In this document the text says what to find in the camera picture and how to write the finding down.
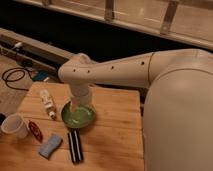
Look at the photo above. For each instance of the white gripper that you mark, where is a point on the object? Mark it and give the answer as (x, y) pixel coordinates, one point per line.
(80, 95)

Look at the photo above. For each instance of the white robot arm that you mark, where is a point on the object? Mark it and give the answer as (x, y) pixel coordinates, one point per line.
(178, 109)

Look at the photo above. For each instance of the green bowl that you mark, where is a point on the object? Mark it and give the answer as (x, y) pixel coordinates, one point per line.
(81, 117)

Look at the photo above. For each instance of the white squeeze bottle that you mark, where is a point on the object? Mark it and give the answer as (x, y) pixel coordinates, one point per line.
(48, 103)

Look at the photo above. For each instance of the blue flat object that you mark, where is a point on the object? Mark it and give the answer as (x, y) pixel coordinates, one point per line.
(40, 76)

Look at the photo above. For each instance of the black white striped block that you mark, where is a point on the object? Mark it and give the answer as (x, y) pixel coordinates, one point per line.
(75, 146)

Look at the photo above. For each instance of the blue sponge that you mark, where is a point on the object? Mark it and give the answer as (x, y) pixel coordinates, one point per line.
(47, 148)

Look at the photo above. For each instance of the red brown oval object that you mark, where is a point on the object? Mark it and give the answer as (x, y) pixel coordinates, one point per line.
(35, 131)

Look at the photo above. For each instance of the translucent plastic cup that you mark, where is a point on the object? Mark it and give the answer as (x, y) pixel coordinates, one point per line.
(14, 124)

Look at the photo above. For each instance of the white wall plug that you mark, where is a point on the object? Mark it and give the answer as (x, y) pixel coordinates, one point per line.
(18, 45)

